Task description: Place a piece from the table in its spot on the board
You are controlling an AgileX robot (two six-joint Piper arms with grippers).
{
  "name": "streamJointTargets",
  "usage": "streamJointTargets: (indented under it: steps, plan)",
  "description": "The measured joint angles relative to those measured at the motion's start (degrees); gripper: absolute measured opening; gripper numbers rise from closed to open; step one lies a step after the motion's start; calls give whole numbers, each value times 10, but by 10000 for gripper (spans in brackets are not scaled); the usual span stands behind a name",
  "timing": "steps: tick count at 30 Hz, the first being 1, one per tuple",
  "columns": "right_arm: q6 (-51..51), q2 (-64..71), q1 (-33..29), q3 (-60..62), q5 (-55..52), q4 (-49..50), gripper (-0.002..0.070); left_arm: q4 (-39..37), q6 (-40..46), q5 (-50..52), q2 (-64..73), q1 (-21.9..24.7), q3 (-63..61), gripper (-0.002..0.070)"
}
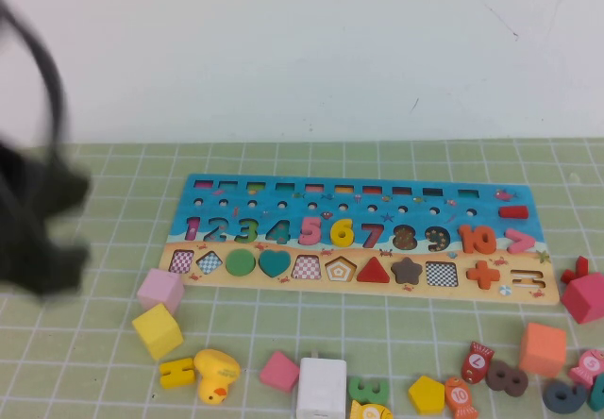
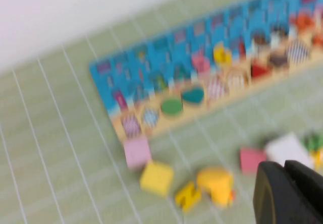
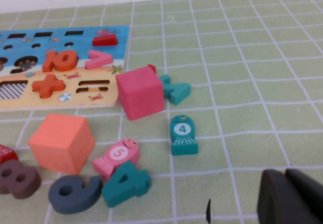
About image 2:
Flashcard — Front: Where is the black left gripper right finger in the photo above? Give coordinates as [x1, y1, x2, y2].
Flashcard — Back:
[284, 159, 323, 208]

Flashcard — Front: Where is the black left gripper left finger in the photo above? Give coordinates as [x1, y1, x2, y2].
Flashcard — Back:
[253, 161, 323, 224]

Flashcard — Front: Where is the yellow number six piece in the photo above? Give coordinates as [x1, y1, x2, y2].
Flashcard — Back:
[213, 44, 232, 63]

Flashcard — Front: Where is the yellow fish piece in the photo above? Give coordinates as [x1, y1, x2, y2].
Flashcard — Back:
[311, 150, 323, 169]

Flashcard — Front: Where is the green number three piece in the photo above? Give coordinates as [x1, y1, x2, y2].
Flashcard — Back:
[302, 133, 323, 154]

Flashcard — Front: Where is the pink trapezoid piece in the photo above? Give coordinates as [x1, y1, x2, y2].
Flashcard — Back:
[239, 147, 267, 174]

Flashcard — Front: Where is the red triangle piece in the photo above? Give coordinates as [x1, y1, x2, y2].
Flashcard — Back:
[251, 61, 273, 80]

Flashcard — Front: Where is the brown star piece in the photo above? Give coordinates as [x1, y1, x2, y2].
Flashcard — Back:
[268, 51, 290, 67]

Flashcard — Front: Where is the teal heart piece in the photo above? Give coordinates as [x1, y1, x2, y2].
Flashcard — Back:
[181, 86, 204, 106]

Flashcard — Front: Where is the green circle piece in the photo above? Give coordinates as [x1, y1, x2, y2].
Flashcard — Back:
[161, 97, 184, 118]

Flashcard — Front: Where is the orange plus piece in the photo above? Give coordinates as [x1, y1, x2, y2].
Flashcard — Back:
[311, 33, 323, 47]

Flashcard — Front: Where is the pink number five piece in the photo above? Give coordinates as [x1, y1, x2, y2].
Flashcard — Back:
[191, 54, 211, 75]

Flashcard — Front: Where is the orange number ten piece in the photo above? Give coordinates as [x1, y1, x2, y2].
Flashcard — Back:
[290, 14, 320, 32]

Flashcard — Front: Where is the colourful wooden puzzle board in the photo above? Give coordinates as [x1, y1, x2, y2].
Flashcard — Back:
[88, 0, 323, 144]

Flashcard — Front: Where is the yellow rubber duck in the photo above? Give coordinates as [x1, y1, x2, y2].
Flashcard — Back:
[196, 167, 237, 208]

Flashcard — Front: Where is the yellow wooden cube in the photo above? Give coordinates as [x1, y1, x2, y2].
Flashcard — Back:
[140, 160, 175, 197]

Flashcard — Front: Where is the pink wooden cube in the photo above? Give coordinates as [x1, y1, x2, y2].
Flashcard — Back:
[123, 137, 152, 169]

